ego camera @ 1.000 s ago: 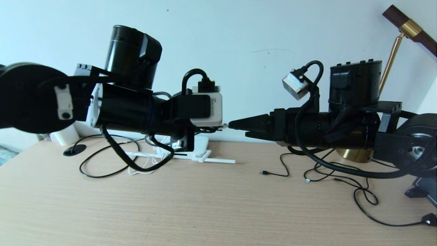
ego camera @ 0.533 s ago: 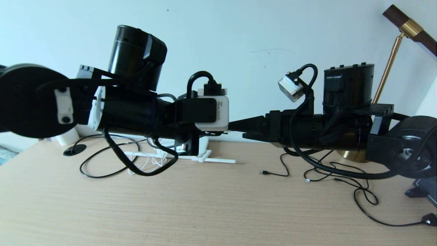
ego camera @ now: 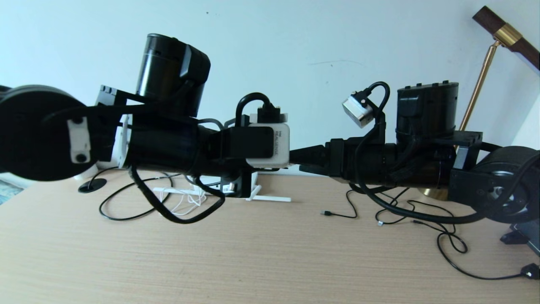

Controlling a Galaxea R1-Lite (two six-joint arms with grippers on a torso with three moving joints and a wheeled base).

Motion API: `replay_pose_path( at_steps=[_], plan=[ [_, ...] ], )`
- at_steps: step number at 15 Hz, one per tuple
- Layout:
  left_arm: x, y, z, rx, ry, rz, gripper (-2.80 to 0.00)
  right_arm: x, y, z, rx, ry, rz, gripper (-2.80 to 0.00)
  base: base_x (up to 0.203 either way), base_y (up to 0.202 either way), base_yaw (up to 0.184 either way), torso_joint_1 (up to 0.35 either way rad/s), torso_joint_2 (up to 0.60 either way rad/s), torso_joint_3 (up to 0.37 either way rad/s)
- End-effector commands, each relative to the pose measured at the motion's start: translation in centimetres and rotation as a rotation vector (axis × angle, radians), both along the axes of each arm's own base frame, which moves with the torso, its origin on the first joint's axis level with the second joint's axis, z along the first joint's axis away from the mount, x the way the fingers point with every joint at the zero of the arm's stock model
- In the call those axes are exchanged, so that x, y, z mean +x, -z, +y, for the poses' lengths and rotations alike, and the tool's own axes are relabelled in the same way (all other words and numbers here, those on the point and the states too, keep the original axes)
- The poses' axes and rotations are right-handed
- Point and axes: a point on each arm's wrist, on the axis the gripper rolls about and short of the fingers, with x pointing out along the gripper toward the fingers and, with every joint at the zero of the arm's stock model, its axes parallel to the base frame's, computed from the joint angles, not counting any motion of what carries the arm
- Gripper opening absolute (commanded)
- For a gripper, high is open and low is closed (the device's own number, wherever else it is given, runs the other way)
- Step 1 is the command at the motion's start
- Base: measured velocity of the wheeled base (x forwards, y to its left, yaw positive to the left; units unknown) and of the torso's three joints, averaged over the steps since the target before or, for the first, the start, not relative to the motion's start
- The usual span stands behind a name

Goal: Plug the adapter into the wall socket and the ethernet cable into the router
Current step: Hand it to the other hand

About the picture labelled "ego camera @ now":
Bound dark framed panel on stand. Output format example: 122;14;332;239
500;222;540;257

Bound thick black cable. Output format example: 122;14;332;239
89;167;220;221

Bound brass desk lamp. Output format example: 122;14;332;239
424;6;540;201

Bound light grey wrist camera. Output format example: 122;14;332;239
245;112;291;169
342;94;376;128

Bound black charging cables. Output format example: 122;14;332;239
436;230;540;280

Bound black cable silver tip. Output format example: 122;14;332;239
375;198;457;233

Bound black desk grommet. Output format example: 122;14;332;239
78;178;107;193

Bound thin white adapter cable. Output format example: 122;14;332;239
154;186;207;217

